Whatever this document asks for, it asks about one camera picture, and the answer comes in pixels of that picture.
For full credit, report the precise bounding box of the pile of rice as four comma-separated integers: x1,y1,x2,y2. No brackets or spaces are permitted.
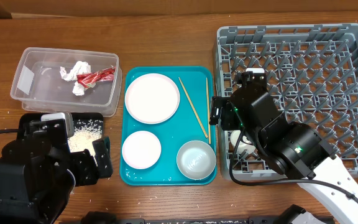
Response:
68,119,103,156

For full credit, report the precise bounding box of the white cup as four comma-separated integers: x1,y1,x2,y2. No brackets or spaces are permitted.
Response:
230,130,255,154

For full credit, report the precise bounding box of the small pink plate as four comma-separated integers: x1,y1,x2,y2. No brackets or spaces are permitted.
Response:
121,131,162,169

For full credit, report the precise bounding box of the grey bowl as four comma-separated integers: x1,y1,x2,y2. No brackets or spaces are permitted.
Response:
177,140,216,180

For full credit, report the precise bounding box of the large white plate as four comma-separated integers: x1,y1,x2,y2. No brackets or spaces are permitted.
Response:
125,73,180,124

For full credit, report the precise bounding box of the red snack wrapper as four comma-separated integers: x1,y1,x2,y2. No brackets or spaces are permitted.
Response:
76,67,116,88

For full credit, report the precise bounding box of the white napkin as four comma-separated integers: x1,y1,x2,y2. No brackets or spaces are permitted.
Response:
60,61,91,96

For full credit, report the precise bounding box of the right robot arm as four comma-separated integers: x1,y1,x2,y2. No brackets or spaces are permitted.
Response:
209,72,358,223

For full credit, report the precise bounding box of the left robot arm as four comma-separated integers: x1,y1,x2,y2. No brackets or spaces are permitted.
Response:
0,118,112,223

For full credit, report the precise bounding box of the grey dishwasher rack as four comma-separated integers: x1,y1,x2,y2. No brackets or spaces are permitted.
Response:
214,23,358,178

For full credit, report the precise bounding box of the teal serving tray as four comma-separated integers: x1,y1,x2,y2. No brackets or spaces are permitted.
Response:
119,66,217,186

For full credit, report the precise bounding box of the black rectangular tray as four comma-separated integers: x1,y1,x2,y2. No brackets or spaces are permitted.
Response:
17,112,105,156

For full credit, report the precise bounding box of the clear plastic bin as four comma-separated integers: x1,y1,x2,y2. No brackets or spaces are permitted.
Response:
10,47,122,117

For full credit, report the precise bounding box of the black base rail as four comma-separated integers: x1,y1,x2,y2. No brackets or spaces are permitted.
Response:
59,215,335,224

